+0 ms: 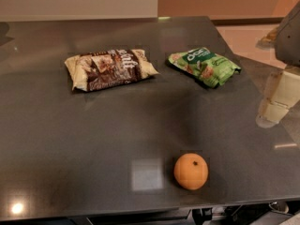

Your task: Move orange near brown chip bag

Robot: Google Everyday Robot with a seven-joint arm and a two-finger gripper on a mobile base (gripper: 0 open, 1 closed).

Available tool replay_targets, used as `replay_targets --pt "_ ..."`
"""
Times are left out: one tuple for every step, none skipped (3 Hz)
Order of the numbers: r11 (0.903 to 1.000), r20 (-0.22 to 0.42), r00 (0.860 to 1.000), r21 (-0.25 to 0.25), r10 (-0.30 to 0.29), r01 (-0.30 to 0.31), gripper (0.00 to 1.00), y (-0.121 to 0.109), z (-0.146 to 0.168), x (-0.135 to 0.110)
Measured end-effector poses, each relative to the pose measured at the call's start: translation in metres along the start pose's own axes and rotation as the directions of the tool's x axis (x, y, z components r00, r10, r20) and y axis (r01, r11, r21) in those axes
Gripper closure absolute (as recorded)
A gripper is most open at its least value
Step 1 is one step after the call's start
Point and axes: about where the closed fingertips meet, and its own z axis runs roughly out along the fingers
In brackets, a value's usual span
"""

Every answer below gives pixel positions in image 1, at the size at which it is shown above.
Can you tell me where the brown white chip bag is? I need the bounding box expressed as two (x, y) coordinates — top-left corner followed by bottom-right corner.
(65, 49), (158, 92)

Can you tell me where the green chip bag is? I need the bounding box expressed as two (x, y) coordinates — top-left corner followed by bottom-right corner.
(168, 47), (242, 88)

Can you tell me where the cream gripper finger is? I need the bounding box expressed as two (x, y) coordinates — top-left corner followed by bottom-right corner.
(256, 67), (300, 128)

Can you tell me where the orange fruit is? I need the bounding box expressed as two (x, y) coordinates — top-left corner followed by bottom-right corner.
(173, 153), (208, 190)

